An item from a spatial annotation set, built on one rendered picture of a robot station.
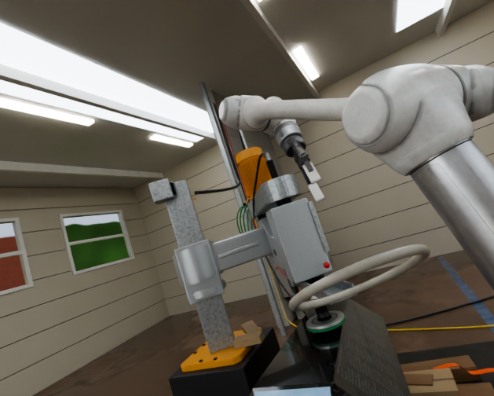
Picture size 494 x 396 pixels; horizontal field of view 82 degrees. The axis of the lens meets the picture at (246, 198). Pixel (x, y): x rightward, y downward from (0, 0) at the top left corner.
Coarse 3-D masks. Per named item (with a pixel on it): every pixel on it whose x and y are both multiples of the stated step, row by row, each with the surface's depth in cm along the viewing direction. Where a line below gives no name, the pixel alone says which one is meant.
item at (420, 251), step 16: (384, 256) 76; (400, 256) 77; (416, 256) 96; (336, 272) 78; (352, 272) 76; (400, 272) 106; (304, 288) 84; (320, 288) 80; (352, 288) 116; (368, 288) 114; (304, 304) 106; (320, 304) 112
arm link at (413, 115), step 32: (416, 64) 47; (352, 96) 47; (384, 96) 43; (416, 96) 42; (448, 96) 44; (352, 128) 48; (384, 128) 43; (416, 128) 43; (448, 128) 42; (384, 160) 50; (416, 160) 45; (448, 160) 43; (480, 160) 42; (448, 192) 43; (480, 192) 41; (448, 224) 45; (480, 224) 41; (480, 256) 42
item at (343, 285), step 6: (324, 276) 150; (288, 282) 179; (300, 282) 161; (306, 282) 149; (342, 282) 125; (348, 282) 120; (330, 288) 138; (336, 288) 134; (342, 288) 128; (318, 294) 128; (324, 294) 118; (330, 294) 129
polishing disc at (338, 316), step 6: (330, 312) 164; (336, 312) 161; (312, 318) 164; (336, 318) 152; (342, 318) 151; (306, 324) 157; (312, 324) 155; (318, 324) 152; (324, 324) 149; (330, 324) 147
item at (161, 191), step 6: (162, 180) 210; (168, 180) 211; (150, 186) 208; (156, 186) 208; (162, 186) 209; (168, 186) 209; (174, 186) 218; (156, 192) 208; (162, 192) 208; (168, 192) 209; (174, 192) 212; (156, 198) 207; (162, 198) 207; (168, 198) 209
